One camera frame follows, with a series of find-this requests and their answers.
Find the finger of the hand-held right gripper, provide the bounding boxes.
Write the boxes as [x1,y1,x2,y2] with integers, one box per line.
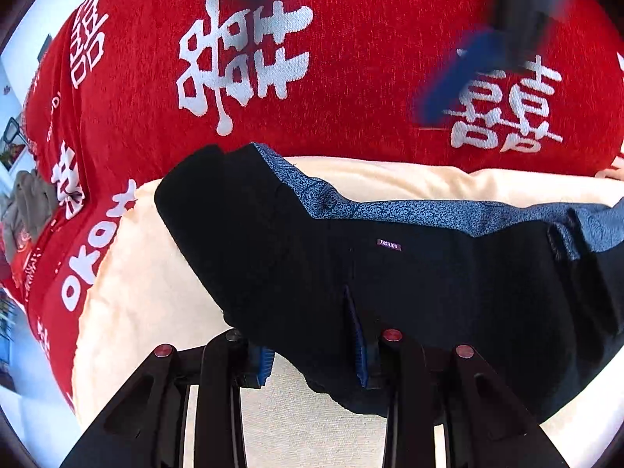
[412,27,518,130]

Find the grey-olive cloth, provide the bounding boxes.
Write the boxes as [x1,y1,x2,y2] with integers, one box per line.
[0,170,58,264]

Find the wall picture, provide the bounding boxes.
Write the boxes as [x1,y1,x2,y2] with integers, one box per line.
[0,116,26,169]

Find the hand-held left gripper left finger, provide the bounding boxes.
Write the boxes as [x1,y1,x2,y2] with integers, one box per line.
[58,328,275,468]

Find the black pants with blue trim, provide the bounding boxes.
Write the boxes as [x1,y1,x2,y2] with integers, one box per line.
[154,142,624,422]

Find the red printed blanket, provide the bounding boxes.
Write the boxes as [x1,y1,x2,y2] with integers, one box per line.
[22,0,624,413]

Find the cream blanket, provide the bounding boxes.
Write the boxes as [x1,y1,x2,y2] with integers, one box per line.
[73,155,624,468]

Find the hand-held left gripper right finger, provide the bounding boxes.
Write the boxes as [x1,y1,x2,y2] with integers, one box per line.
[357,329,562,468]

